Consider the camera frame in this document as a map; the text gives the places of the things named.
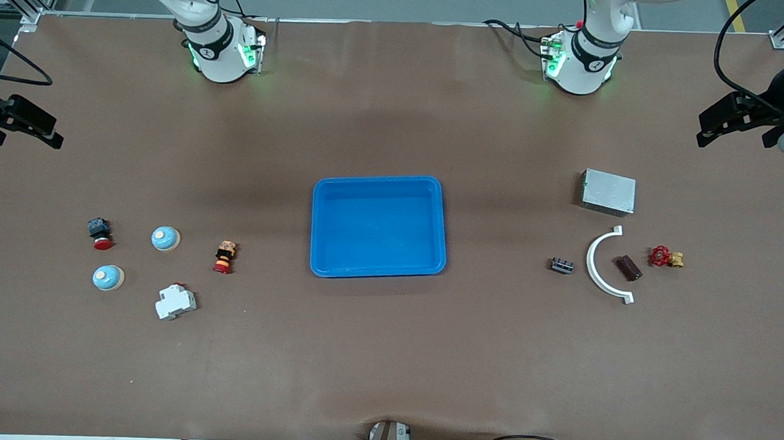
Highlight blue bell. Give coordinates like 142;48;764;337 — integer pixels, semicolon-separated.
151;225;181;253
92;264;126;293

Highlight brown electrolytic capacitor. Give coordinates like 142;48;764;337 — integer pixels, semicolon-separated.
613;254;645;283

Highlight blue plastic tray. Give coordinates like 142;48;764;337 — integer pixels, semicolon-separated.
308;171;451;284

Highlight red black push button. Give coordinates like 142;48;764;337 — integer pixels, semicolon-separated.
87;217;116;252

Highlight grey metal box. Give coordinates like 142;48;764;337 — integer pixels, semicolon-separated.
578;168;638;218

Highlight white circuit breaker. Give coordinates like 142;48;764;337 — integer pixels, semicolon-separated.
154;281;199;322

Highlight orange red emergency stop button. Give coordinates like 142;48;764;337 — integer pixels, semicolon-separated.
213;240;238;275

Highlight brown table mat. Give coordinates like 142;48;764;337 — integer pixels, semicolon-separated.
0;1;784;440

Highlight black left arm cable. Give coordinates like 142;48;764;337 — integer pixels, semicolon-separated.
711;0;783;116

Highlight red handle brass valve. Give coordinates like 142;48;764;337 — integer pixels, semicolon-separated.
648;244;687;270

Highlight white curved bracket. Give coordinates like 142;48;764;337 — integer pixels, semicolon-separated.
584;224;639;305

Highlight black right base cables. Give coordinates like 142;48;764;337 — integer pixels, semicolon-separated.
223;0;271;25

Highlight black base cables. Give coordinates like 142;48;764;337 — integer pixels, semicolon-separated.
482;18;557;59
223;0;271;25

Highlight black left base cables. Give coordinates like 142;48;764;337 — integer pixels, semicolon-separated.
482;18;557;59

